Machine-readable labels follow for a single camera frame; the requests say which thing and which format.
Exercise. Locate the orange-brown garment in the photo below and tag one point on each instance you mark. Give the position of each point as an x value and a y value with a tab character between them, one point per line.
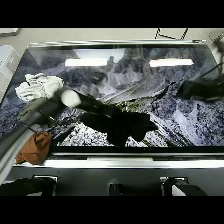
35	150

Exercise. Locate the white garment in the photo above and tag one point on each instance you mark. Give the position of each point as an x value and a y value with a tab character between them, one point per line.
38	86

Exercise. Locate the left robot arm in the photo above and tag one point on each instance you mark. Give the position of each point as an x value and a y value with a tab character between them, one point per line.
71	98

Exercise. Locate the black garment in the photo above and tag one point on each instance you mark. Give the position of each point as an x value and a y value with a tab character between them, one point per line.
126	128

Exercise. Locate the silver frame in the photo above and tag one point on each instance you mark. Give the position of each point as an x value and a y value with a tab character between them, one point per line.
133	163

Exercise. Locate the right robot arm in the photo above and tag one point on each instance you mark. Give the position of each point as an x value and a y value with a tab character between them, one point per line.
203	89

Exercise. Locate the white box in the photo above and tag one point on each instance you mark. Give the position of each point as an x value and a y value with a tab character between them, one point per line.
7	65

